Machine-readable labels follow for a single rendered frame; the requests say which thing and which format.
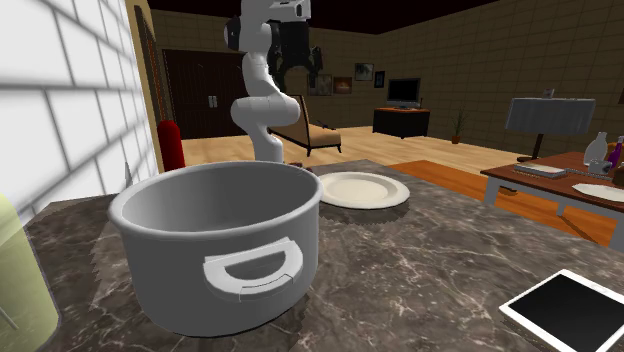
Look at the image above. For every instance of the large grey pot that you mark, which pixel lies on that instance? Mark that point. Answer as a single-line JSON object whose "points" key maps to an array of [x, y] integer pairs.
{"points": [[195, 273]]}

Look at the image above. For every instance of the white tablet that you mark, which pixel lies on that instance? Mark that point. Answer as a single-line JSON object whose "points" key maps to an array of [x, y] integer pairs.
{"points": [[570, 307]]}

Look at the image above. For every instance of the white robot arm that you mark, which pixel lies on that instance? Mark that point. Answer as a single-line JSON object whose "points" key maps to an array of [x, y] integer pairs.
{"points": [[258, 112]]}

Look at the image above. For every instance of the brown table with white legs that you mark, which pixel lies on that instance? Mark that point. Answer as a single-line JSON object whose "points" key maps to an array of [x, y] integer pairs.
{"points": [[541, 183]]}

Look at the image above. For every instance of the red cylinder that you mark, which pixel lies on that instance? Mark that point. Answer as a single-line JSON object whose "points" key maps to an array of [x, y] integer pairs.
{"points": [[170, 146]]}

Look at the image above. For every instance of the white plate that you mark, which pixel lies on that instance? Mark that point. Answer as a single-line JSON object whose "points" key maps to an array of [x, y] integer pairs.
{"points": [[363, 190]]}

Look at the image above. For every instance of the grey shade lamp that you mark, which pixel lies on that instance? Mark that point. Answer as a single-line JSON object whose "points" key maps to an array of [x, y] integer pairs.
{"points": [[551, 116]]}

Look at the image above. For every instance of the long dark wall picture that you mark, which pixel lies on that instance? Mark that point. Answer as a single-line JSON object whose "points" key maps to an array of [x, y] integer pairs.
{"points": [[148, 63]]}

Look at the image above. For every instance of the brown lounge chair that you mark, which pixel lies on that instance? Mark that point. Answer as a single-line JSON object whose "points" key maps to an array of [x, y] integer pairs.
{"points": [[319, 136]]}

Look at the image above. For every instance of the dark double door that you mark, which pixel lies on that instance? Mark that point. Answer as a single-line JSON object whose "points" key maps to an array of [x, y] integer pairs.
{"points": [[195, 92]]}

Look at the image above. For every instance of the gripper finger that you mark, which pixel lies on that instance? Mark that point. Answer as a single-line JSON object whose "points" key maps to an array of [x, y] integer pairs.
{"points": [[314, 59], [278, 73]]}

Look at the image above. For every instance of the potted plant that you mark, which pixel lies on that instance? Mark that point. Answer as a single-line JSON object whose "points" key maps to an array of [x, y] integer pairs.
{"points": [[457, 129]]}

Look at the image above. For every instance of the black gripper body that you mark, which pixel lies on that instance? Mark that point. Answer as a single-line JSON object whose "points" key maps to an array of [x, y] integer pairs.
{"points": [[291, 39]]}

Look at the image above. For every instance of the dark cabinet with television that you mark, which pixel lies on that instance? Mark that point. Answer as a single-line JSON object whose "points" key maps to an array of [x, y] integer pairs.
{"points": [[400, 122]]}

